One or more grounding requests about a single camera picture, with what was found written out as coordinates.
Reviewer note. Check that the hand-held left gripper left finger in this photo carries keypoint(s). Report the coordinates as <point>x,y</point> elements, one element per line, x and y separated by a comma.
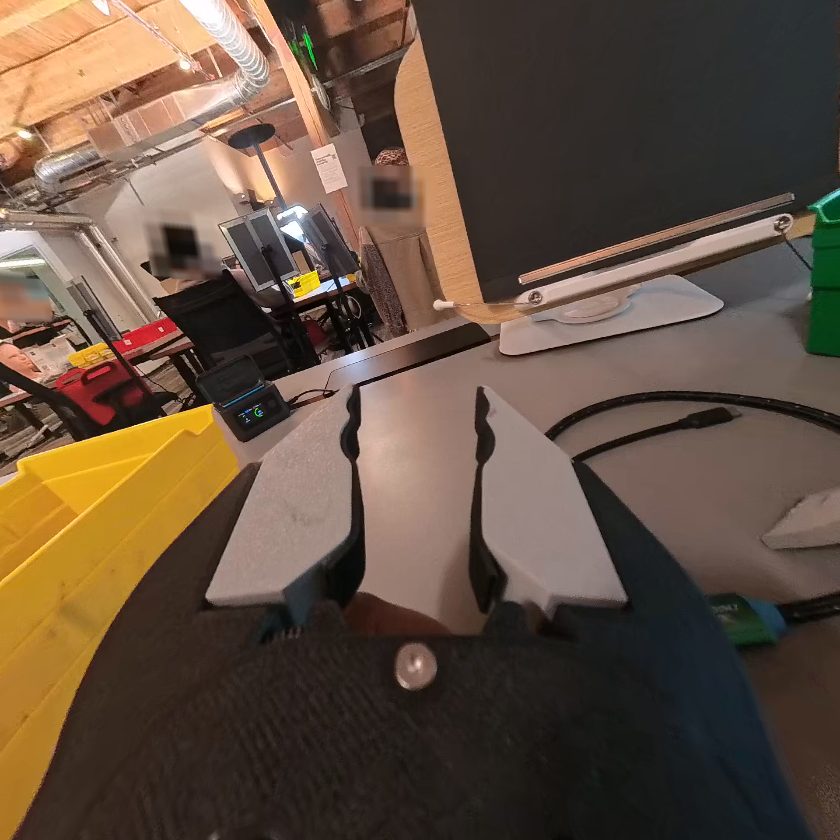
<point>295,512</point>

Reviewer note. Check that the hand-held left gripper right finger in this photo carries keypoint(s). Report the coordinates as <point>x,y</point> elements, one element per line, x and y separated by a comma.
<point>544,518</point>

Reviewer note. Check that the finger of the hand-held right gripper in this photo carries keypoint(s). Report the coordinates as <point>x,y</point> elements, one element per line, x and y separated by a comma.
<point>810,525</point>

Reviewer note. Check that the black charger with screen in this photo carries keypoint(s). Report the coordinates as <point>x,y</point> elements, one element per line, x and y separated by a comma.
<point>253,410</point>

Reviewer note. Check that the yellow plastic bin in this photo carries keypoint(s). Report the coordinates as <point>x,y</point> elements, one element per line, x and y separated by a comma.
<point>98,525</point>

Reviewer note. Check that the black office chair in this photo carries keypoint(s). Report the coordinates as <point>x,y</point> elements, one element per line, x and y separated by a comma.
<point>223,321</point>

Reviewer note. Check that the white monitor stand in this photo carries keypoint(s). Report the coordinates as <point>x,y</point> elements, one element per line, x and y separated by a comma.
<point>610,315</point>

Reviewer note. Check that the red bag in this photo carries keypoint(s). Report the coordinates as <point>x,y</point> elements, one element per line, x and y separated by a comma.
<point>108,390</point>

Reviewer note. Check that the green plastic bin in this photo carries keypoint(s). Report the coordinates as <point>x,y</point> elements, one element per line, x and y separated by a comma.
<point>825,295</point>

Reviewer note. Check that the red box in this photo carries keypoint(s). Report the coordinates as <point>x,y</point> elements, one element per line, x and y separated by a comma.
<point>144,338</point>

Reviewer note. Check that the light panel on stand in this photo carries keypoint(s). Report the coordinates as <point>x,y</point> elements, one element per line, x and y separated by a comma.
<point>328,239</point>
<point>259,249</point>

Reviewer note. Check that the rounded wooden panel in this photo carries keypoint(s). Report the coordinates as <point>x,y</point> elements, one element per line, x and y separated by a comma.
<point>436,197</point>

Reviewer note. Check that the white paper sign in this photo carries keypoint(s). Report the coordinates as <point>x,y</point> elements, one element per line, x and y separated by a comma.
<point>328,167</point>

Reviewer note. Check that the black floor lamp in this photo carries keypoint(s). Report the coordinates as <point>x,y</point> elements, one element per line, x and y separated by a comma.
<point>259,141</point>

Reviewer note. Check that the dark computer monitor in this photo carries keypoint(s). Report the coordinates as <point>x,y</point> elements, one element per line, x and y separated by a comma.
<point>623,131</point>

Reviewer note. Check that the silver ventilation duct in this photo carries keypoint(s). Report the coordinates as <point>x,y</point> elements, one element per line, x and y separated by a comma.
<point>229,46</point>

